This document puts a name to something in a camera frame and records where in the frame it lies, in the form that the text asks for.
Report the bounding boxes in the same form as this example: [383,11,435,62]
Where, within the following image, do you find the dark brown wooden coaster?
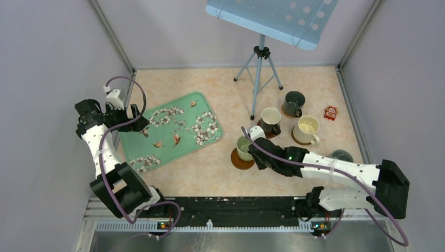
[230,148,255,170]

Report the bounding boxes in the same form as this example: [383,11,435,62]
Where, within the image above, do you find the pale green cup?
[236,136,253,162]

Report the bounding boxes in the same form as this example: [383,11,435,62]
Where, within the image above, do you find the green floral serving tray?
[119,92,224,174]

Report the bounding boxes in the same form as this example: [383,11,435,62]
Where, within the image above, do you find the white and black cup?
[259,108,282,137]

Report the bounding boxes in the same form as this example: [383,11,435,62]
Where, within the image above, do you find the cream cup with yellow inside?
[293,115,321,146]

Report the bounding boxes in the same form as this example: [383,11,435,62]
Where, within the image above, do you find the light tan wooden coaster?
[281,106,303,119]

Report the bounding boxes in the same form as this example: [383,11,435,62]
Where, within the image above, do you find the dark grey cup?
[283,91,306,115]

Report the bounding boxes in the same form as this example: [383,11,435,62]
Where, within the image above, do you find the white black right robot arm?
[248,138,410,219]

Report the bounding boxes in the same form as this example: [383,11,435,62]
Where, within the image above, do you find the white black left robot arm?
[75,99,168,218]

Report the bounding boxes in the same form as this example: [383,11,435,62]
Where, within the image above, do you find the small red toy packet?
[324,106,338,121]

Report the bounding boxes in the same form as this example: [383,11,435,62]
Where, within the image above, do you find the blue music stand with tripod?
[206,0,338,120]

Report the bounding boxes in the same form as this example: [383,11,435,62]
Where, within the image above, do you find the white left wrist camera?
[103,86,125,110]

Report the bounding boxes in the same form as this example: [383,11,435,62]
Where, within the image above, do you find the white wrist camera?
[103,86,125,110]
[247,125,266,141]

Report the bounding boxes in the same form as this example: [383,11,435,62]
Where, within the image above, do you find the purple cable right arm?
[240,125,410,248]

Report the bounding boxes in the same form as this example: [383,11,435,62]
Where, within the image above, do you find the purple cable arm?
[240,125,410,248]
[98,76,182,240]

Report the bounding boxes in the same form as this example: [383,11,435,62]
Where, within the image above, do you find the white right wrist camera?
[247,125,266,141]

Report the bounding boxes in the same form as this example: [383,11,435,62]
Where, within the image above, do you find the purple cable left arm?
[98,76,182,240]

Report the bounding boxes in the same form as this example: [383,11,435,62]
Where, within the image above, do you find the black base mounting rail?
[140,196,342,228]

